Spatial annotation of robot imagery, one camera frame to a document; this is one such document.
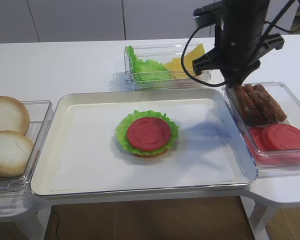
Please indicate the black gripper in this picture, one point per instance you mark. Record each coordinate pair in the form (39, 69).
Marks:
(236, 59)

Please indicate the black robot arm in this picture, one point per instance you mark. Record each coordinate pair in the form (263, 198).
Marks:
(239, 38)

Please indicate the yellow cheese slices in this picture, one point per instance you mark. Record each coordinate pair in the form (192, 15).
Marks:
(175, 66)

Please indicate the clear bin lettuce and cheese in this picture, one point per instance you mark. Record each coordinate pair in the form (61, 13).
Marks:
(163, 53)

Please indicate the green lettuce leaves in bin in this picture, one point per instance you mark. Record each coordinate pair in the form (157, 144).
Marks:
(146, 70)

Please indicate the green lettuce leaf on bun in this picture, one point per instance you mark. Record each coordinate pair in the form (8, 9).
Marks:
(121, 132)

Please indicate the brown meat patty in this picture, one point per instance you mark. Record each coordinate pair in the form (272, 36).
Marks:
(265, 100)
(257, 105)
(245, 105)

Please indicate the brown meat patty rightmost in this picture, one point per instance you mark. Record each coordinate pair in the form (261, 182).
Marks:
(265, 100)

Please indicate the clear bin patties and tomatoes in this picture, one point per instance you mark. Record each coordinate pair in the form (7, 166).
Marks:
(290, 105)

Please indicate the red tomato slice behind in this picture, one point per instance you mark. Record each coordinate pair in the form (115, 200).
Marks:
(256, 134)

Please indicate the red tomato slice front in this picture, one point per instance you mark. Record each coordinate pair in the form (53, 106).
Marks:
(279, 137)

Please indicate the red tomato slice on burger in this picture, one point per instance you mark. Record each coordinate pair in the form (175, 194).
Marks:
(148, 133)

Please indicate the cream serving tray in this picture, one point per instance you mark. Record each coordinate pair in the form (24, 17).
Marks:
(81, 154)

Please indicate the clear bin with buns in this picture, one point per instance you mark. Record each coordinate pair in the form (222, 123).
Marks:
(40, 116)

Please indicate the upper bun half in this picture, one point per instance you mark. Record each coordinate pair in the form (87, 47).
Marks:
(14, 116)

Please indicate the bun half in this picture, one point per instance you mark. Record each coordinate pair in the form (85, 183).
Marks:
(15, 151)
(14, 116)

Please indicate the front bun half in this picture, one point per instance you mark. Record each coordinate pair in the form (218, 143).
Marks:
(15, 151)

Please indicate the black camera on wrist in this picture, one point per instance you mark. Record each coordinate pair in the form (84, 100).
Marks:
(208, 15)

